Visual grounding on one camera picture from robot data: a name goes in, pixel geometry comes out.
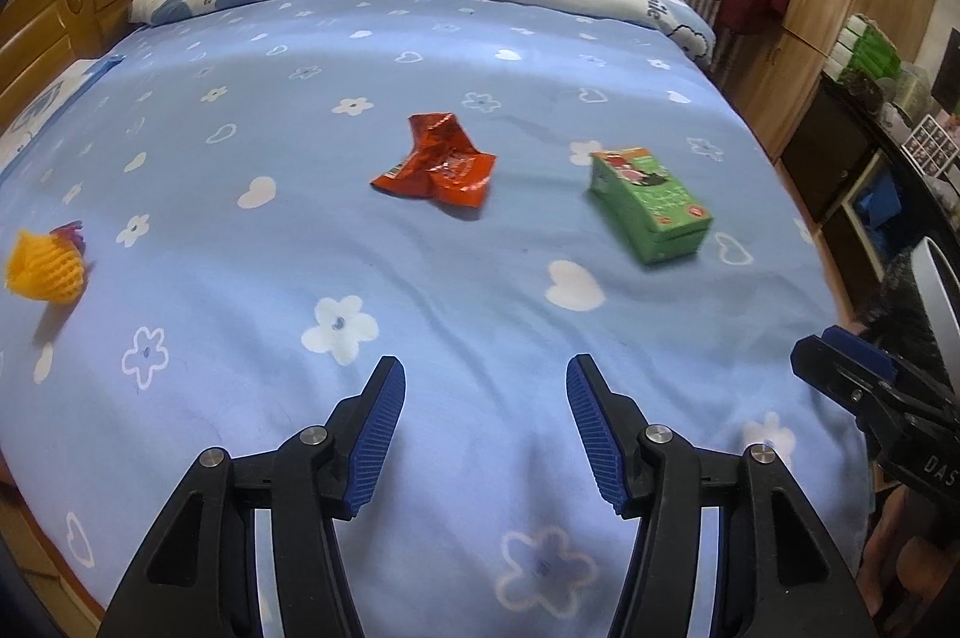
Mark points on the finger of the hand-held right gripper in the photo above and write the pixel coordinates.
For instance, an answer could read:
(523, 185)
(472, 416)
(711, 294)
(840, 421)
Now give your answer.
(862, 349)
(832, 376)

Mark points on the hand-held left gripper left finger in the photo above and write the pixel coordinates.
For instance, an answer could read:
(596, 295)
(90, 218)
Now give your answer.
(375, 428)

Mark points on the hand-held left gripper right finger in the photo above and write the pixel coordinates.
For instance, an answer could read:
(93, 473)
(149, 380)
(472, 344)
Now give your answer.
(592, 428)

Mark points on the white bin with black liner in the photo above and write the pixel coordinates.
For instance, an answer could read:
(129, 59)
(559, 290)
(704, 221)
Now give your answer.
(937, 286)

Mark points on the green carton box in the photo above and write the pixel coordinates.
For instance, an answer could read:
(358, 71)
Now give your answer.
(645, 203)

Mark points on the orange wrapper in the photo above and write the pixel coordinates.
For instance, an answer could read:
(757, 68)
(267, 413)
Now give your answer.
(442, 166)

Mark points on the person's right hand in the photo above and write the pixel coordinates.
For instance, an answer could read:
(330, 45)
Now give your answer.
(896, 548)

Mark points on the black side cabinet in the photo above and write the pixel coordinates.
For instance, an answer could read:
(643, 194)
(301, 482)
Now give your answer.
(832, 158)

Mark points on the stack of green white boxes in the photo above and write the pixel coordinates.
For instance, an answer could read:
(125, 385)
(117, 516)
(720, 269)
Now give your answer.
(866, 46)

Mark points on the light blue flowered bedsheet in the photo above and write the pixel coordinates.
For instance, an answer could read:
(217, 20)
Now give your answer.
(300, 83)

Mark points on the small purple wrapper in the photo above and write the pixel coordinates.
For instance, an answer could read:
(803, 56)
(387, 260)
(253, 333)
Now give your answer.
(71, 231)

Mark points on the yellow foam fruit net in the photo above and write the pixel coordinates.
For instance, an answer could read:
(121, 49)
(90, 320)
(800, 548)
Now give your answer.
(45, 271)

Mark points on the white and blue pillow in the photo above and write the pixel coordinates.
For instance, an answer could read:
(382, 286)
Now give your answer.
(45, 106)

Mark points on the photo sheet frame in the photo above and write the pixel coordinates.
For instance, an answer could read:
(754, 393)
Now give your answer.
(930, 143)

